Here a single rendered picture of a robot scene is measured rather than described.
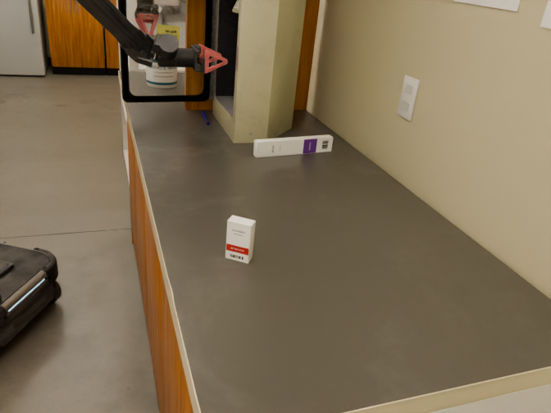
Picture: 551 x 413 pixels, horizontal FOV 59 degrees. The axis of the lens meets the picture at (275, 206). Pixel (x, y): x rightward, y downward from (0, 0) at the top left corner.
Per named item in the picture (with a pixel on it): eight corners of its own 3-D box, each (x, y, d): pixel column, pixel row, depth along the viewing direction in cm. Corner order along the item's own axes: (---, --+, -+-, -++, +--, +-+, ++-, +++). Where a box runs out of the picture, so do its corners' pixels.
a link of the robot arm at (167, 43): (140, 36, 151) (133, 61, 149) (141, 17, 140) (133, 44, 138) (179, 49, 154) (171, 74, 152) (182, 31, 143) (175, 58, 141)
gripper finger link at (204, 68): (224, 47, 154) (194, 46, 152) (229, 51, 148) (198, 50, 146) (224, 69, 157) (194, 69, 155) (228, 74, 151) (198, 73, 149)
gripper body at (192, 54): (196, 44, 156) (172, 43, 154) (201, 50, 148) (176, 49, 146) (196, 65, 159) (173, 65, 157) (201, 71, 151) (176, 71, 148)
